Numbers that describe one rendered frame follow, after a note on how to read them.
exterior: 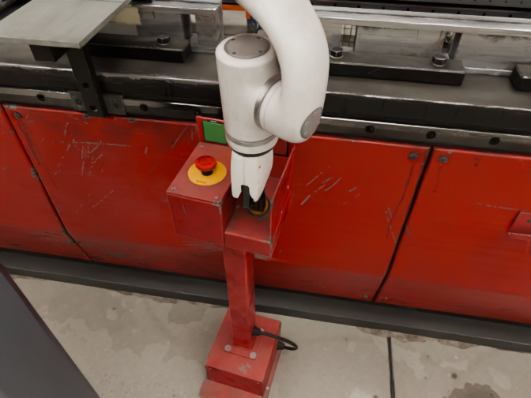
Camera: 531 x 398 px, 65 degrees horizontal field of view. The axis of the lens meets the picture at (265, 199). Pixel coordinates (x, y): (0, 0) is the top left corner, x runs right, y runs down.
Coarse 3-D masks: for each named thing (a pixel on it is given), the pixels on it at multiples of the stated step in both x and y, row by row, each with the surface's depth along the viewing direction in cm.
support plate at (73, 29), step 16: (32, 0) 81; (48, 0) 81; (64, 0) 81; (80, 0) 81; (112, 0) 81; (128, 0) 82; (16, 16) 76; (32, 16) 76; (48, 16) 76; (64, 16) 76; (80, 16) 76; (96, 16) 76; (112, 16) 77; (0, 32) 71; (16, 32) 71; (32, 32) 71; (48, 32) 71; (64, 32) 71; (80, 32) 71; (96, 32) 73; (80, 48) 69
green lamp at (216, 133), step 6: (204, 126) 82; (210, 126) 82; (216, 126) 81; (222, 126) 81; (210, 132) 83; (216, 132) 82; (222, 132) 82; (210, 138) 84; (216, 138) 83; (222, 138) 83
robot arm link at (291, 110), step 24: (240, 0) 48; (264, 0) 47; (288, 0) 48; (264, 24) 48; (288, 24) 47; (312, 24) 50; (288, 48) 48; (312, 48) 49; (288, 72) 49; (312, 72) 50; (288, 96) 51; (312, 96) 52; (264, 120) 56; (288, 120) 53; (312, 120) 55
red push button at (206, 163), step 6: (204, 156) 78; (210, 156) 78; (198, 162) 76; (204, 162) 76; (210, 162) 76; (216, 162) 77; (198, 168) 76; (204, 168) 76; (210, 168) 76; (204, 174) 78; (210, 174) 78
